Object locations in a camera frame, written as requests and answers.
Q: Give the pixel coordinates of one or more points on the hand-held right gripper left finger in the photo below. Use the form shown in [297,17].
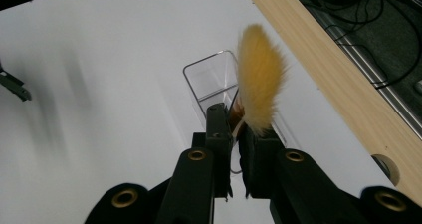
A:
[217,144]

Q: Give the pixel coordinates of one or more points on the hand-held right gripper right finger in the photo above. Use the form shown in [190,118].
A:
[260,164]

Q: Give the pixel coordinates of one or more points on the clear acrylic brush organizer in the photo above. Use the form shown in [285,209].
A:
[212,81]

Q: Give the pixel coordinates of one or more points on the large fluffy makeup brush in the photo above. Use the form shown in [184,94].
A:
[260,78]

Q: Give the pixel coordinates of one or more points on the white table board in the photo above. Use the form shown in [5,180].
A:
[99,117]

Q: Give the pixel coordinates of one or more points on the metal floor rail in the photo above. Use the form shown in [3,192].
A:
[371,74]

